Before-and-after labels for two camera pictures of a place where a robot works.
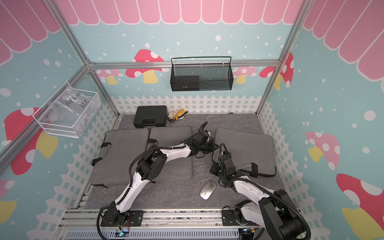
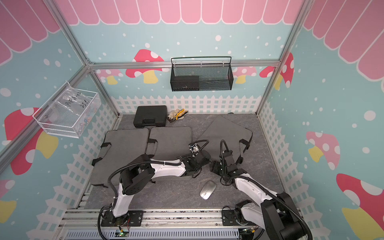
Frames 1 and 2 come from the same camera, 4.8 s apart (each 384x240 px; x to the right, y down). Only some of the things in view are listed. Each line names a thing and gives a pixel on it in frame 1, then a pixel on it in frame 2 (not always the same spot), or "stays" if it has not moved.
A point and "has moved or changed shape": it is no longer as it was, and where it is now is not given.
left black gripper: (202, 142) -> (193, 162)
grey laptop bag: (118, 149) stays
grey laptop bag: (253, 153) has moved or changed shape
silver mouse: (208, 189) stays
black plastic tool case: (150, 116) stays
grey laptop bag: (179, 169) stays
